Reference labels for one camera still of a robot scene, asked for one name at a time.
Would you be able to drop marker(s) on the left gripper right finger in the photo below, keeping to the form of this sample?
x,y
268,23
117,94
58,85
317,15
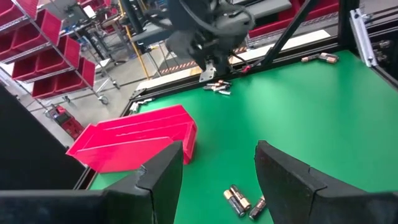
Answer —
x,y
295,193

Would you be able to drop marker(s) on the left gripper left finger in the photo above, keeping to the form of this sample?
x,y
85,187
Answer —
x,y
155,193

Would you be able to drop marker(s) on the red plastic bin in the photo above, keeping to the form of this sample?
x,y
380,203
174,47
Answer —
x,y
124,146

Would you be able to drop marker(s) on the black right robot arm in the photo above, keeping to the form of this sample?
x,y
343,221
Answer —
x,y
192,43

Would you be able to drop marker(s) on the green table mat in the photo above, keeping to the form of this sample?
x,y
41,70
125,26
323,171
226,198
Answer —
x,y
280,124

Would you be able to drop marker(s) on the red tool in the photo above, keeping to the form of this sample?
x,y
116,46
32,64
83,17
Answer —
x,y
66,123

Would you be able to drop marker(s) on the small silver battery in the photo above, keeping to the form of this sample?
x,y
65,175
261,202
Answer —
x,y
224,83
225,92
211,86
222,88

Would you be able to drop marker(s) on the small red connector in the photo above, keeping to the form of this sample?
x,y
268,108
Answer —
x,y
246,69

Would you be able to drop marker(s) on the black divider panel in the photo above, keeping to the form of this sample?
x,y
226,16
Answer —
x,y
31,140

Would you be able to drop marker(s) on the red shelf bin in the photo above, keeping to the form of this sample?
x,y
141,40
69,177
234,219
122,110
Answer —
x,y
4,46
323,7
49,25
72,51
23,70
43,88
87,73
15,12

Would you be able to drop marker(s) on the grey desk top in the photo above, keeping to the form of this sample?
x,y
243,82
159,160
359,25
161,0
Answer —
x,y
267,7
149,34

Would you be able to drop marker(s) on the silver aluminium bracket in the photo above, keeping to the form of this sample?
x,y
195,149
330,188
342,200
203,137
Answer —
x,y
362,37

